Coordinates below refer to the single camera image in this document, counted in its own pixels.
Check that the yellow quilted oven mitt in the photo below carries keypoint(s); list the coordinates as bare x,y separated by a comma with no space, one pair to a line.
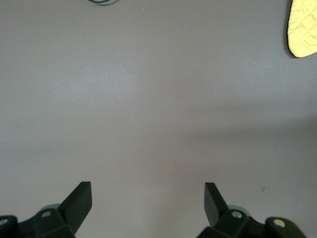
304,29

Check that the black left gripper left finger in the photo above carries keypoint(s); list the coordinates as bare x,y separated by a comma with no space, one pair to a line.
74,210

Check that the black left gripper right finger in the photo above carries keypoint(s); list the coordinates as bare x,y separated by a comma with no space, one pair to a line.
215,210

